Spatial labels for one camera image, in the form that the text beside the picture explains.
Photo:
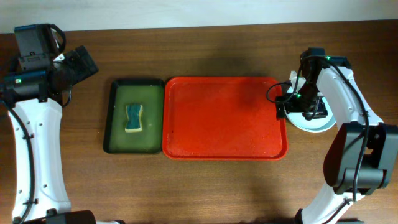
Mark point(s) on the dark green tray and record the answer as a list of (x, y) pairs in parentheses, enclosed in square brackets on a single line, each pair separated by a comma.
[(147, 137)]

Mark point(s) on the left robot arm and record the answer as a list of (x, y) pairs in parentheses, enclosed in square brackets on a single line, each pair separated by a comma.
[(34, 103)]

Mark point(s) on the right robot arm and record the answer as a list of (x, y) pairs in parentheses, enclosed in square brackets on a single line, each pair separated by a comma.
[(361, 157)]

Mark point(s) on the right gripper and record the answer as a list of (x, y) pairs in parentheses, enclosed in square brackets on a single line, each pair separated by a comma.
[(290, 105)]

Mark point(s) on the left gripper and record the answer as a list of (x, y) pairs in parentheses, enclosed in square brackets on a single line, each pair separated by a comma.
[(86, 62)]

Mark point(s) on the light blue plate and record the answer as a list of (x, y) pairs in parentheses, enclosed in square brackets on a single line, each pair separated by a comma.
[(316, 125)]

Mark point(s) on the green yellow sponge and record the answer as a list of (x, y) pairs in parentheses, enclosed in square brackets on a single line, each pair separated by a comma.
[(134, 118)]

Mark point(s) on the red tray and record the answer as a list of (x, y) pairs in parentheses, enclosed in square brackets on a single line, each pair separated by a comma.
[(223, 118)]

